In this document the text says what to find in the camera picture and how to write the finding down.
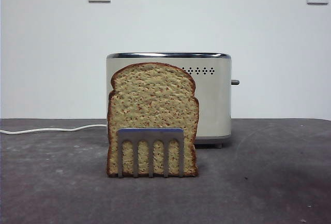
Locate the brown bread slice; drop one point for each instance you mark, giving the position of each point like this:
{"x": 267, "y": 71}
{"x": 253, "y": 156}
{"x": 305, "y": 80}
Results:
{"x": 152, "y": 99}

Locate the grey toaster lever knob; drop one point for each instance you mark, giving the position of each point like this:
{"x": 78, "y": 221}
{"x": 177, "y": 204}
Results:
{"x": 235, "y": 82}

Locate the steel bread rack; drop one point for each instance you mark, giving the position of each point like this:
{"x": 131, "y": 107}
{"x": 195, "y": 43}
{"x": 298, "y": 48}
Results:
{"x": 150, "y": 132}

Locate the cream and steel toaster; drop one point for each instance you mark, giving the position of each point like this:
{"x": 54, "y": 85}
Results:
{"x": 214, "y": 105}

